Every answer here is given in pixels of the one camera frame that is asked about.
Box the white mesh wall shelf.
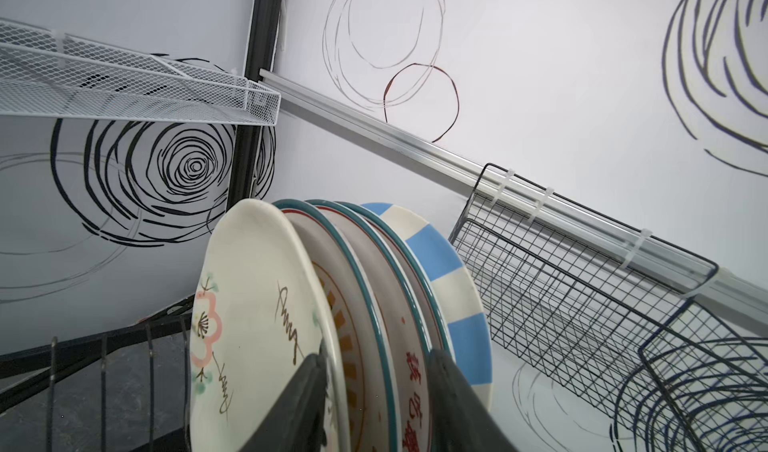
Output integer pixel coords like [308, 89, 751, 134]
[1, 20, 281, 126]

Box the black wire dish rack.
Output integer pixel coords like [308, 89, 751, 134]
[1, 298, 193, 451]

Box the sunburst plate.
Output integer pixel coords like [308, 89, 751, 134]
[275, 199, 401, 451]
[310, 199, 433, 451]

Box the red characters plate green rim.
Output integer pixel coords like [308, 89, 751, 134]
[340, 201, 455, 358]

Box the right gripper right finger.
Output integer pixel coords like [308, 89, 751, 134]
[427, 349, 517, 451]

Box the blue striped plate front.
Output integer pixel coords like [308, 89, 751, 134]
[384, 205, 493, 409]

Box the black wire wall basket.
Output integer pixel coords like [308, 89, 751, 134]
[450, 163, 767, 451]

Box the aluminium wall rail back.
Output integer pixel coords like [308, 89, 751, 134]
[259, 70, 767, 335]

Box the cream floral plate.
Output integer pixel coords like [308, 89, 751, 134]
[189, 199, 351, 451]

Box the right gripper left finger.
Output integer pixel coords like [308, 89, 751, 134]
[240, 353, 328, 451]

